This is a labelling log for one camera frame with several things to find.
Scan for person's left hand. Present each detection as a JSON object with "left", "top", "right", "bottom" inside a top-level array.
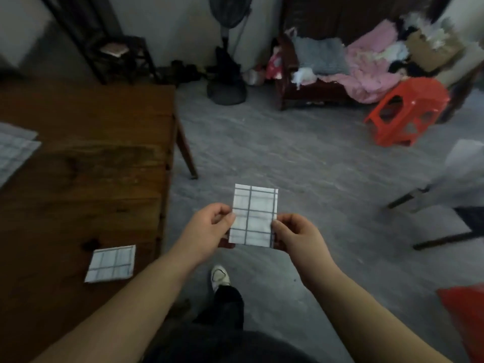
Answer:
[{"left": 172, "top": 202, "right": 237, "bottom": 266}]

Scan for person's right hand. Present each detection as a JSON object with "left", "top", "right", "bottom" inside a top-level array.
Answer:
[{"left": 271, "top": 213, "right": 339, "bottom": 291}]

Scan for person's right forearm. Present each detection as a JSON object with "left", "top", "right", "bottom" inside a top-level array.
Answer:
[{"left": 302, "top": 270, "right": 454, "bottom": 363}]

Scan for person's left forearm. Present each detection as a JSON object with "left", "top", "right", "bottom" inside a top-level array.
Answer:
[{"left": 32, "top": 251, "right": 199, "bottom": 363}]

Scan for person's white left shoe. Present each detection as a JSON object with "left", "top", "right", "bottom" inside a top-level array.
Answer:
[{"left": 210, "top": 265, "right": 232, "bottom": 294}]

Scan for person's black trousers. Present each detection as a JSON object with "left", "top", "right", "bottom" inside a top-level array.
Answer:
[{"left": 193, "top": 285, "right": 246, "bottom": 332}]

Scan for person's black top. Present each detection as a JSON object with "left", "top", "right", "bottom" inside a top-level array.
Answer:
[{"left": 142, "top": 323, "right": 322, "bottom": 363}]

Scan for black standing fan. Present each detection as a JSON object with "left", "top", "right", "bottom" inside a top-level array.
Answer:
[{"left": 206, "top": 0, "right": 254, "bottom": 107}]

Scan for black metal chair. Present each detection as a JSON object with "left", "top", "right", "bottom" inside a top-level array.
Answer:
[{"left": 387, "top": 183, "right": 484, "bottom": 251}]

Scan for white crumpled paper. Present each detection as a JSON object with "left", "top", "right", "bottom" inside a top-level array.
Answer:
[{"left": 291, "top": 68, "right": 317, "bottom": 90}]

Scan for red plastic stool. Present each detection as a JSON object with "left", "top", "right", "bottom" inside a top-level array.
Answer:
[
  {"left": 437, "top": 284, "right": 484, "bottom": 363},
  {"left": 364, "top": 77, "right": 451, "bottom": 148}
]

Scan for pink plastic bag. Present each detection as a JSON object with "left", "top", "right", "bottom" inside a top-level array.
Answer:
[{"left": 264, "top": 47, "right": 285, "bottom": 81}]

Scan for pink blanket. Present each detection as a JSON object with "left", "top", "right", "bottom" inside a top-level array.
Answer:
[{"left": 317, "top": 19, "right": 411, "bottom": 105}]

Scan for grey folded garment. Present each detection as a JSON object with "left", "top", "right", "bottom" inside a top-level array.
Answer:
[{"left": 291, "top": 35, "right": 351, "bottom": 77}]

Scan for white orange paper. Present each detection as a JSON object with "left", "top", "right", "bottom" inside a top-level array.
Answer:
[{"left": 100, "top": 43, "right": 131, "bottom": 58}]

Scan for cardboard box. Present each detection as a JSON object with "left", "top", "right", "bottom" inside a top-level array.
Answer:
[{"left": 405, "top": 28, "right": 466, "bottom": 73}]

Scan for dark wooden sofa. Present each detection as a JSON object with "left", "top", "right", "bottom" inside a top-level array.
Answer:
[{"left": 274, "top": 0, "right": 484, "bottom": 112}]

